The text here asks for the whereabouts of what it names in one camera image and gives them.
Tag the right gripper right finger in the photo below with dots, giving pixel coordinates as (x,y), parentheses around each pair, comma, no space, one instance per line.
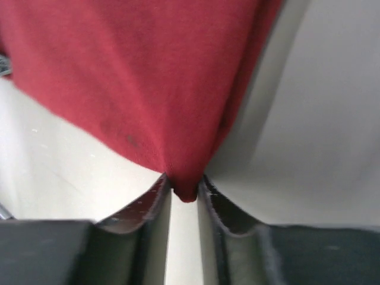
(237,248)

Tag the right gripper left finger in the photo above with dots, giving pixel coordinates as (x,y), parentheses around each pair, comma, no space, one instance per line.
(128,247)

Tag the dark red t-shirt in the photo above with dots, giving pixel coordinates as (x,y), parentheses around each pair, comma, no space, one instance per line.
(159,82)

